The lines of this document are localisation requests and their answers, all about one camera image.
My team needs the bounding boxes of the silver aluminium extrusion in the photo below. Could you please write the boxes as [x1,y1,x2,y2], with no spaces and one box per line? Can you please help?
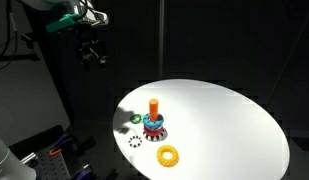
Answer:
[19,152,39,166]

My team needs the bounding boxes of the orange handled clamp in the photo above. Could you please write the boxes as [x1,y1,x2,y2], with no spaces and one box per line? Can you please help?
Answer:
[48,148,63,157]

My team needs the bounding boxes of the blue ring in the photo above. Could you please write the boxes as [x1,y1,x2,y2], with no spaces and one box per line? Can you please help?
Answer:
[142,113,165,130]

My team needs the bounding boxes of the orange bumpy ring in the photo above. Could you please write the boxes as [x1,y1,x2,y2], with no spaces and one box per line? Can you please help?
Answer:
[156,144,180,168]

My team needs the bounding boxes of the black tripod bar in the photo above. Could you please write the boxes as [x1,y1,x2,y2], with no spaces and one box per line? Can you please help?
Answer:
[0,32,41,64]

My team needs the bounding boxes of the grey vertical pole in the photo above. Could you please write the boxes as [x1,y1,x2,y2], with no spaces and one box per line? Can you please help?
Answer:
[157,0,166,80]

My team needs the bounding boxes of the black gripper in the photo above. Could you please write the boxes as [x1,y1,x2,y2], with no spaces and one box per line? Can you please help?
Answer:
[75,26,109,71]

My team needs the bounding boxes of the green ring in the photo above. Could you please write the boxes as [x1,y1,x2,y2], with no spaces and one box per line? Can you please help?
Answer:
[130,113,144,125]

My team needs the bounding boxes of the orange ring holder peg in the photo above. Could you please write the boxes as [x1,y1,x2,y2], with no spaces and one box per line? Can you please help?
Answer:
[148,98,160,122]

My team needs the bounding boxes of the red ring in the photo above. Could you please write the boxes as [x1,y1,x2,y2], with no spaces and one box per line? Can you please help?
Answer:
[142,124,165,134]

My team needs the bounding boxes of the black cable with metal connector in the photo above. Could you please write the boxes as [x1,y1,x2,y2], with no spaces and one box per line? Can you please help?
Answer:
[0,0,20,73]

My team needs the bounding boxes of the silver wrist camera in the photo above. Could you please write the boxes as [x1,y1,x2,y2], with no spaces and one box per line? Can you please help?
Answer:
[89,9,109,26]

